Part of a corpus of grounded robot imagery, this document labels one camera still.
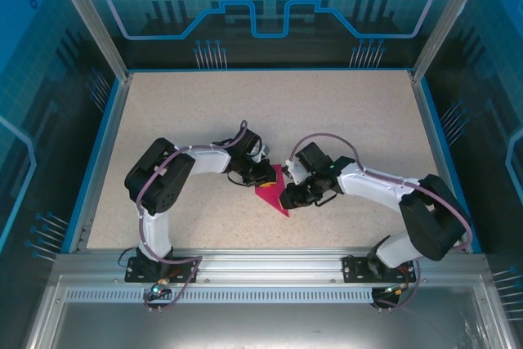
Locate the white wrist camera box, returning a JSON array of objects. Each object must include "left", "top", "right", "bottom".
[
  {"left": 284, "top": 157, "right": 309, "bottom": 185},
  {"left": 255, "top": 141, "right": 275, "bottom": 163}
]

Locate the sheet metal panel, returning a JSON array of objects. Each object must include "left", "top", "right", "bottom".
[{"left": 24, "top": 275, "right": 516, "bottom": 349}]

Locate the slotted grey cable duct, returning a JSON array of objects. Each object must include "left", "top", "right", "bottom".
[{"left": 64, "top": 288, "right": 413, "bottom": 305}]

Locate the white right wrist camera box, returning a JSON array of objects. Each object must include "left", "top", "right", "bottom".
[{"left": 284, "top": 157, "right": 309, "bottom": 185}]

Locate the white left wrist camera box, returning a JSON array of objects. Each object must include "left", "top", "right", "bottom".
[{"left": 255, "top": 141, "right": 275, "bottom": 163}]

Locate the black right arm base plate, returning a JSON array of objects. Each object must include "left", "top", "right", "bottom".
[{"left": 342, "top": 253, "right": 418, "bottom": 284}]

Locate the blue side border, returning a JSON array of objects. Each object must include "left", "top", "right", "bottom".
[
  {"left": 60, "top": 74, "right": 123, "bottom": 253},
  {"left": 419, "top": 78, "right": 484, "bottom": 254}
]

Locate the aluminium side rail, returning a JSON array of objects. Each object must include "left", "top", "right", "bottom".
[
  {"left": 410, "top": 74, "right": 467, "bottom": 253},
  {"left": 68, "top": 74, "right": 132, "bottom": 254}
]

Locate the aluminium mounting rail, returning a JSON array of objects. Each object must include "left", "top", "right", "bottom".
[{"left": 52, "top": 247, "right": 489, "bottom": 284}]

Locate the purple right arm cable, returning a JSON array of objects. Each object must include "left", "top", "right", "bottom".
[{"left": 290, "top": 132, "right": 475, "bottom": 311}]

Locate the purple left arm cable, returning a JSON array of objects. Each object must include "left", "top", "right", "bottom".
[{"left": 136, "top": 119, "right": 250, "bottom": 314}]

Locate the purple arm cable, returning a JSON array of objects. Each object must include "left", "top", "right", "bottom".
[
  {"left": 136, "top": 119, "right": 250, "bottom": 314},
  {"left": 290, "top": 132, "right": 475, "bottom": 311}
]

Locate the magenta paper sheet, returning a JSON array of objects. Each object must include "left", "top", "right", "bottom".
[{"left": 253, "top": 163, "right": 291, "bottom": 218}]

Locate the aluminium frame post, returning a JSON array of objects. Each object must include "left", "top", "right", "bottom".
[
  {"left": 45, "top": 0, "right": 132, "bottom": 83},
  {"left": 409, "top": 0, "right": 494, "bottom": 83}
]

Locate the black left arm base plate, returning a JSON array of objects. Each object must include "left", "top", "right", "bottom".
[{"left": 124, "top": 256, "right": 200, "bottom": 284}]

